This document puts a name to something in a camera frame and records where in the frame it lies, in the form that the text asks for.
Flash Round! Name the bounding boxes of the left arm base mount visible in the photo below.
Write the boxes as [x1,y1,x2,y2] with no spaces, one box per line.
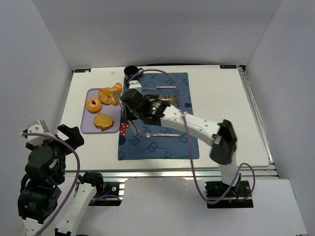
[74,172,122,207]

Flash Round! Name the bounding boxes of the right corner label sticker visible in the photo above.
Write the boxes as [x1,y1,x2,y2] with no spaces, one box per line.
[220,64,237,69]

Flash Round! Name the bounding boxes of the dark blue mug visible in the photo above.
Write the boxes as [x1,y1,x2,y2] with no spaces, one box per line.
[124,65,143,84]

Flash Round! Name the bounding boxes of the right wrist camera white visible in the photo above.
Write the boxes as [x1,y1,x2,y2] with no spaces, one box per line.
[128,80,142,93]

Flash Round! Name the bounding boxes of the blue letter-print placemat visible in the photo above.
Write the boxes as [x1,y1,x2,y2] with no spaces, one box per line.
[118,72,199,160]

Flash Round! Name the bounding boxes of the round glazed donut bread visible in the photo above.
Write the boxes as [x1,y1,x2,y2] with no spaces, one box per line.
[86,98,102,113]

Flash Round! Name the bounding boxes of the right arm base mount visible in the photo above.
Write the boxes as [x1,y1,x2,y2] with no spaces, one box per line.
[205,180,254,209]

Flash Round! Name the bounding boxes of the twisted bagel bread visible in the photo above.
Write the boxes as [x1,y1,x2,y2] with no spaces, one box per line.
[98,88,117,106]

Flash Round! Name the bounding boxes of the pink-handled fork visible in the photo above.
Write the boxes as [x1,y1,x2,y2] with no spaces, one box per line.
[141,132,180,138]

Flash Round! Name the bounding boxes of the pink-handled table knife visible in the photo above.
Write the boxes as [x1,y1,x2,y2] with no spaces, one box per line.
[141,86,176,90]

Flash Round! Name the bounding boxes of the brown bread slice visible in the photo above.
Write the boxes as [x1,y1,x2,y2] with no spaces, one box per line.
[94,113,114,131]

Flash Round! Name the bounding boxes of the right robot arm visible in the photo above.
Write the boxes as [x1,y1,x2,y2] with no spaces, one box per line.
[119,89,241,188]

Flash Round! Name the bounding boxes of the lavender plastic tray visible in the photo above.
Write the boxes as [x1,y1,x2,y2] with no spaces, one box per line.
[80,88,121,134]

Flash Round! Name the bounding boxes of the left corner label sticker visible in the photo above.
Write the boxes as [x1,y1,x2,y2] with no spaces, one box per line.
[74,68,91,73]

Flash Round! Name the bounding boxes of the metal tongs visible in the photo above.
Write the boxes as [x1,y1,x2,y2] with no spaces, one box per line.
[113,91,140,136]

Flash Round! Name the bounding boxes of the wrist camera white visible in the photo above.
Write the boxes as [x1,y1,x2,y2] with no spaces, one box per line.
[21,119,52,146]
[128,80,142,93]

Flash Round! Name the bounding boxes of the corner label sticker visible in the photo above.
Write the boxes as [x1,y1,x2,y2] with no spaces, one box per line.
[74,68,91,73]
[220,64,237,69]

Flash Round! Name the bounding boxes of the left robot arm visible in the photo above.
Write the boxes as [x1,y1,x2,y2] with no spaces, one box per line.
[18,120,104,236]

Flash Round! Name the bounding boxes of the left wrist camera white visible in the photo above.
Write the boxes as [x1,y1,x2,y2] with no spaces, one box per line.
[21,119,52,146]

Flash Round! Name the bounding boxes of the black floral square plate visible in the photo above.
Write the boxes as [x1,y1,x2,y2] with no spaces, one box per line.
[144,94,178,108]

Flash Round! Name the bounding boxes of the striped croissant bread roll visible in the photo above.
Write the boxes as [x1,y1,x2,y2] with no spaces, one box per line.
[109,83,123,106]

